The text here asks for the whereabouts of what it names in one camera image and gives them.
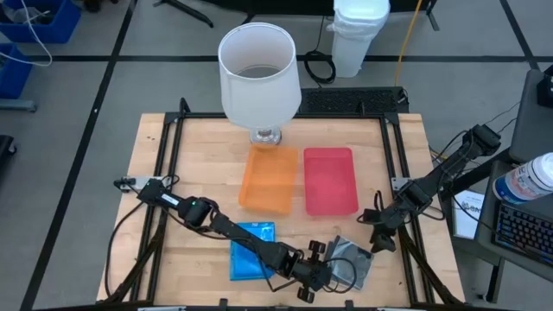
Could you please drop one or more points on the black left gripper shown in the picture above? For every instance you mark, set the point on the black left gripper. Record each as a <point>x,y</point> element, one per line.
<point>311,272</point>

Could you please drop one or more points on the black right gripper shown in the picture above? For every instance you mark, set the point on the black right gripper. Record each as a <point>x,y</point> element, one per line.
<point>384,218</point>

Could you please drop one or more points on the blue plastic disc case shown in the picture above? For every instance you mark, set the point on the blue plastic disc case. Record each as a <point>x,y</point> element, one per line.
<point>242,268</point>

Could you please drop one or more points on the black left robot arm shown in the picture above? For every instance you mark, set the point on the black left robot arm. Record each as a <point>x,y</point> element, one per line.
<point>194,209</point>

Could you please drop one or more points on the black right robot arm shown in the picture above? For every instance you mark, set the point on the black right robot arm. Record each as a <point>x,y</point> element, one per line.
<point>436,177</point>

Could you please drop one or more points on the red translucent plastic bin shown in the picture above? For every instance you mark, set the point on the red translucent plastic bin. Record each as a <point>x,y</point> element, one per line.
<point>330,181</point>

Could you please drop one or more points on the white paper sheet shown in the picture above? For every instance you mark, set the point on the white paper sheet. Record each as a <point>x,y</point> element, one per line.
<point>466,216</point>

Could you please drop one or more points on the orange translucent plastic bin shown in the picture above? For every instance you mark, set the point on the orange translucent plastic bin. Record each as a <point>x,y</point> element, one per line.
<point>268,181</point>

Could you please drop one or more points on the dark grey desk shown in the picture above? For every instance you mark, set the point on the dark grey desk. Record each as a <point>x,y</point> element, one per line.
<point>490,224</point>

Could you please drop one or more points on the black backlit keyboard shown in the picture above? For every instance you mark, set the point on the black backlit keyboard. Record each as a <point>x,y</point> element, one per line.
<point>523,229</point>

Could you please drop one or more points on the black perforated panel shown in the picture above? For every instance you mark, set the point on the black perforated panel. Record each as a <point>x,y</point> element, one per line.
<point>350,101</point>

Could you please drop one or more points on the white wipes canister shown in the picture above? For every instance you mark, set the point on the white wipes canister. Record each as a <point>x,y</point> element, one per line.
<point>527,179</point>

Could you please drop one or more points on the white shade glass table lamp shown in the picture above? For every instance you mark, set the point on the white shade glass table lamp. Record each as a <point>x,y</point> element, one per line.
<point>259,99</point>

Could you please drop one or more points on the grey side table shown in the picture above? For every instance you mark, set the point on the grey side table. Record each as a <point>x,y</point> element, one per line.
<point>531,129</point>

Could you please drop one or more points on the white trash can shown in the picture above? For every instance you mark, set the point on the white trash can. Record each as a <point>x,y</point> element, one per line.
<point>358,39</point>

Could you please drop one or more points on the black desk device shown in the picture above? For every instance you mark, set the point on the black desk device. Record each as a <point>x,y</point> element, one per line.
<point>546,88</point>

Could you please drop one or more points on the black stand leg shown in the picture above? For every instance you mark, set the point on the black stand leg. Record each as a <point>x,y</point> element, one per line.
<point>186,10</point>

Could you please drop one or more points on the large blue storage bin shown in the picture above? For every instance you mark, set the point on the large blue storage bin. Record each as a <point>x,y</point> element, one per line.
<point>60,26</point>

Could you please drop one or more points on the small blue storage bin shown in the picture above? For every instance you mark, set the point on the small blue storage bin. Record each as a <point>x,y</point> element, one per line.
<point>15,78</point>

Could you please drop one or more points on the black metal table frame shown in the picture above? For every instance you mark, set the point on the black metal table frame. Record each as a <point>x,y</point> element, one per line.
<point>198,116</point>

